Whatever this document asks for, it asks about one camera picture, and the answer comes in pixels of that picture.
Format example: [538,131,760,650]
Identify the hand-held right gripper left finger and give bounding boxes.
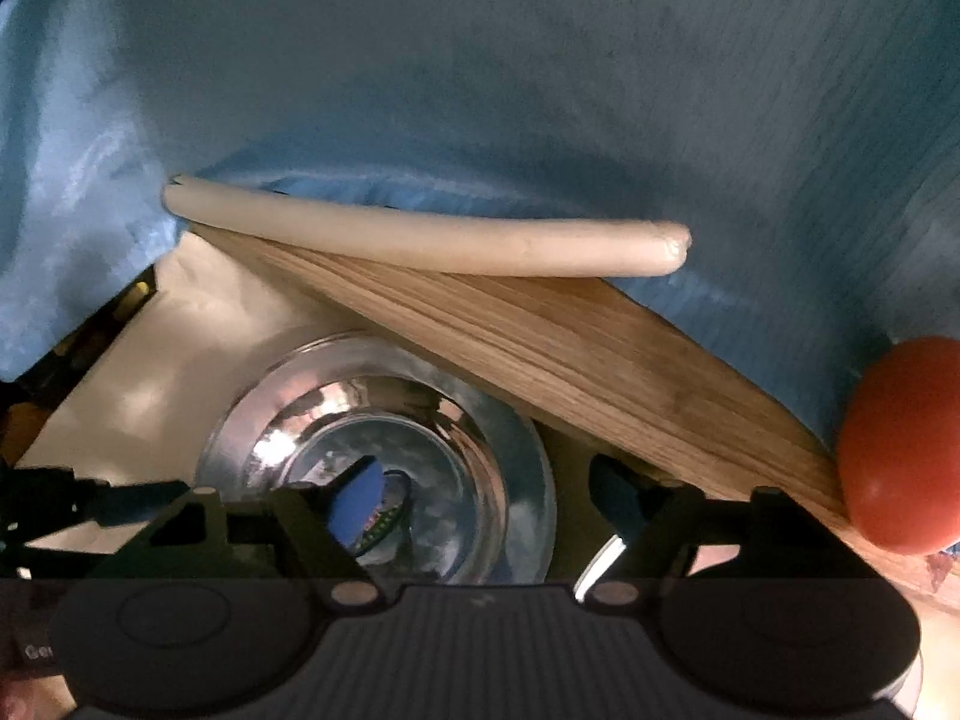
[131,456,391,605]

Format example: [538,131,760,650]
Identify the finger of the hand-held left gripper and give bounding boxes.
[0,465,190,541]
[0,540,147,580]

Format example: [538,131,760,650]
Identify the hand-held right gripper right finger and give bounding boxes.
[577,454,882,605]

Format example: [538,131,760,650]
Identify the large steel bowl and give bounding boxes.
[196,336,557,587]

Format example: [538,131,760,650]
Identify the wooden board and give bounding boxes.
[186,223,901,578]

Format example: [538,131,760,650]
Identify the red ball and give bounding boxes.
[836,336,960,556]

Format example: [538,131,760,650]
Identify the blue cloth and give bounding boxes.
[0,0,960,458]

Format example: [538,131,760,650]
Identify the black frame with yellow mark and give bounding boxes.
[30,274,162,398]

